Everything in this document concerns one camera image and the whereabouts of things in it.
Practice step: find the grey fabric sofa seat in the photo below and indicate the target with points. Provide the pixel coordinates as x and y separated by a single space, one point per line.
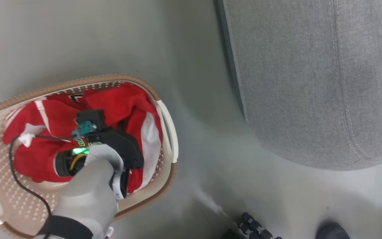
310 83

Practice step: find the dark round robot base part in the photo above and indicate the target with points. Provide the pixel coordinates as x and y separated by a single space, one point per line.
332 231

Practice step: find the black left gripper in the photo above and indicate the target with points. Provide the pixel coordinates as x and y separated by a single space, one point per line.
124 147

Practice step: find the beige perforated laundry basket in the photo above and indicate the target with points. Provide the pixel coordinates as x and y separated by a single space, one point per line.
151 186

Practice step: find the red and white garment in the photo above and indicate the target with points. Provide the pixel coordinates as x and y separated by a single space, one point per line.
118 99

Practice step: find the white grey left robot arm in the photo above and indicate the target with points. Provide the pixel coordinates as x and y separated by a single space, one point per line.
85 199

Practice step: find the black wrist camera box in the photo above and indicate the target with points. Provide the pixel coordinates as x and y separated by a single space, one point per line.
91 118

